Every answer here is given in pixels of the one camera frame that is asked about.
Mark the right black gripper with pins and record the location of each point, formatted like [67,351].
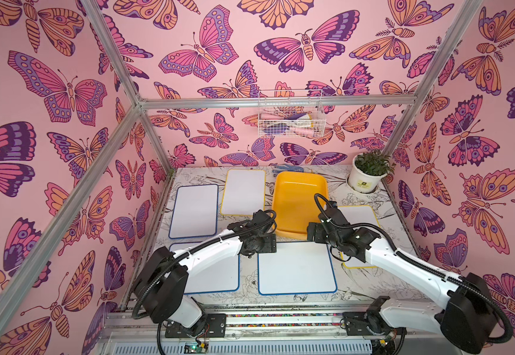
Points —
[317,231]

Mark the yellow-framed whiteboard back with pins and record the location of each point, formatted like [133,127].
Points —
[244,192]

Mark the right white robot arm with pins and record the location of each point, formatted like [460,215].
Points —
[459,308]

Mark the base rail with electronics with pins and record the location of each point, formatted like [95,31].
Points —
[298,328]

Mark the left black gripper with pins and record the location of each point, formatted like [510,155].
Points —
[270,244]

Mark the blue-framed whiteboard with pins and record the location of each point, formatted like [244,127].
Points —
[213,269]
[296,268]
[195,212]

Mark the yellow-framed whiteboard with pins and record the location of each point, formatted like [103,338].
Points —
[358,214]
[244,192]

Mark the white wire wall basket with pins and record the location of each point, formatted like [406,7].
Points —
[290,114]

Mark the potted green plant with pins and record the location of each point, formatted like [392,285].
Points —
[368,169]

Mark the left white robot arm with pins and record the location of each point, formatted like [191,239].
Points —
[160,287]

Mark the yellow plastic storage box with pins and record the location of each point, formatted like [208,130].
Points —
[294,203]

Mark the aluminium frame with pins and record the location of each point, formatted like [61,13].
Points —
[72,77]

